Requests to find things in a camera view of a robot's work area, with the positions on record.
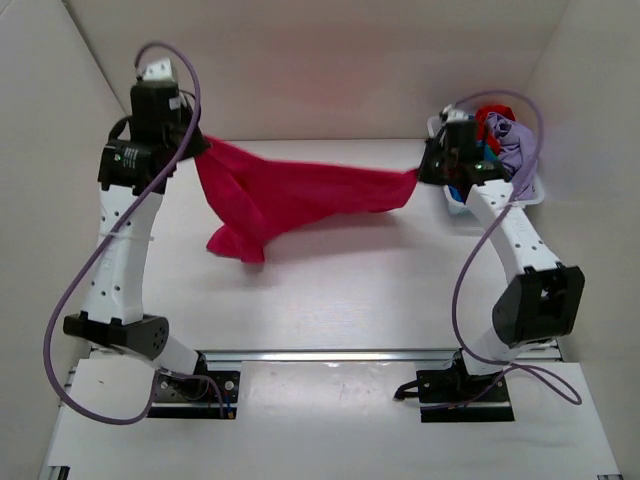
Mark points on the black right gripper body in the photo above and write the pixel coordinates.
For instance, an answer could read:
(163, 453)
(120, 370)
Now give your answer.
(434, 169)

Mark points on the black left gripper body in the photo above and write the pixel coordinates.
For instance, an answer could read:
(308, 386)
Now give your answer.
(200, 139)

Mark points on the crimson red t-shirt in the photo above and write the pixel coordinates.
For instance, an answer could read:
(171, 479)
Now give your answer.
(258, 200)

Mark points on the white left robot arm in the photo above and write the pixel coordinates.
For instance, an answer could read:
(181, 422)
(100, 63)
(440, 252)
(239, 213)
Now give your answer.
(112, 314)

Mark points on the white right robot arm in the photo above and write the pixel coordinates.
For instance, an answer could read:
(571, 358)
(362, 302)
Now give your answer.
(542, 297)

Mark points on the blue t-shirt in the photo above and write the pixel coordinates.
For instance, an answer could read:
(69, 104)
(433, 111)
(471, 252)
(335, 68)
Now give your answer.
(489, 156)

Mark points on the white plastic laundry basket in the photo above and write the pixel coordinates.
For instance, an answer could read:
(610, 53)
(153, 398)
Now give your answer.
(458, 208)

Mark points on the red t-shirt in basket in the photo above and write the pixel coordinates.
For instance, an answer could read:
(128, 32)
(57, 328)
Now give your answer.
(484, 133)

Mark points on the lavender t-shirt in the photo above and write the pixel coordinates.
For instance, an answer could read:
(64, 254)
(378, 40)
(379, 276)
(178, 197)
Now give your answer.
(517, 153)

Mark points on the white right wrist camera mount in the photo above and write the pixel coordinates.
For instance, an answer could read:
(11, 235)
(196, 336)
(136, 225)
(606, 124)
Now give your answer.
(451, 113)

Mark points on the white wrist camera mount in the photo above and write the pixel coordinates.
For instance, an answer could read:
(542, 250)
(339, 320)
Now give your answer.
(451, 113)
(159, 73)

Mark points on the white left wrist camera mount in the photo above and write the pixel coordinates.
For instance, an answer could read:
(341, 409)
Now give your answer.
(159, 73)

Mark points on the aluminium table edge rail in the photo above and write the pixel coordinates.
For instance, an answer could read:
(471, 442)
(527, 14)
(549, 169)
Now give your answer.
(330, 356)

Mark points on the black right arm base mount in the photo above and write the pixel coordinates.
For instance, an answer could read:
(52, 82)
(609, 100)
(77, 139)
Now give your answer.
(452, 395)

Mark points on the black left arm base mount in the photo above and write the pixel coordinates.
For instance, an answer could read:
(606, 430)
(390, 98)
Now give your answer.
(216, 399)

